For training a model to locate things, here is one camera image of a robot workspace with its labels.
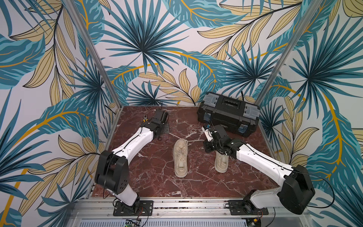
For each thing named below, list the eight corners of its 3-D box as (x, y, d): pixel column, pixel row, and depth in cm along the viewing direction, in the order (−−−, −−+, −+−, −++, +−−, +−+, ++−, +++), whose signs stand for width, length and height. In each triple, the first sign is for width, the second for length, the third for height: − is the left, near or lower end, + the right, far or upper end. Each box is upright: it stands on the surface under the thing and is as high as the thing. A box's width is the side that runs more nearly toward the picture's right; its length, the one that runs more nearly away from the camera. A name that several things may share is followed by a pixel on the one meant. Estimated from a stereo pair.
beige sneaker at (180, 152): (172, 177, 86) (172, 173, 80) (173, 144, 100) (173, 139, 94) (188, 177, 86) (188, 173, 80) (187, 144, 100) (187, 139, 94)
